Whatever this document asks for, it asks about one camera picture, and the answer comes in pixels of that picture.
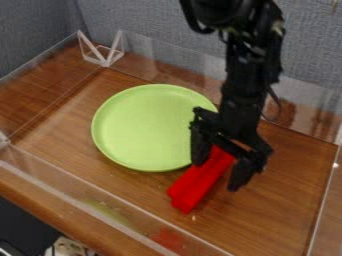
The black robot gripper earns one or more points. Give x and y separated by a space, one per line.
231 129

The red block carrot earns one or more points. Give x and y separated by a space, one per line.
192 185

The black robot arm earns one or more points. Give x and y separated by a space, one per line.
248 26

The green round plate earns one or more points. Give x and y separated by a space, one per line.
140 126

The white power strip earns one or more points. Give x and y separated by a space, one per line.
68 247

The black box under table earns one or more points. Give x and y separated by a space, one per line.
24 231

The clear acrylic enclosure wall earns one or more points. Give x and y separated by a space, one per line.
114 209

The clear acrylic triangle bracket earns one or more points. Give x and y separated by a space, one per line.
98 54

